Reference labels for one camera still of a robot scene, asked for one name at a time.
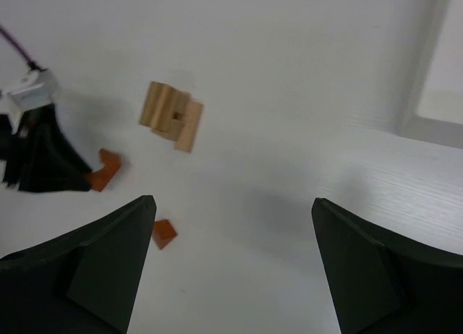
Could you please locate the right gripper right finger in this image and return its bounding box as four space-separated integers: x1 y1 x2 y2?
312 198 462 333

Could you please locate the reddish arch wood block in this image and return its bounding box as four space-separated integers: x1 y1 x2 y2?
85 148 122 192

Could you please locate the striped plywood block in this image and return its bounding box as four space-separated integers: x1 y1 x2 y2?
139 82 191 132

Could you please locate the dark red wedge block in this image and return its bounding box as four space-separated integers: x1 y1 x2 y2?
151 219 177 250

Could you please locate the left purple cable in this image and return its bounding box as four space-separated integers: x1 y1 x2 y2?
0 25 41 72

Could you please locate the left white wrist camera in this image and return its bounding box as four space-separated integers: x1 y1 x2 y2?
1 69 59 131

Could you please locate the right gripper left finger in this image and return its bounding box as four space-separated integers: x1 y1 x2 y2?
1 195 156 333

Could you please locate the wood cube with letter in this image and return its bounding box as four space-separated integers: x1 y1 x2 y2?
150 111 185 142

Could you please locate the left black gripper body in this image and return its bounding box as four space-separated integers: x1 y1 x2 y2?
1 103 92 193

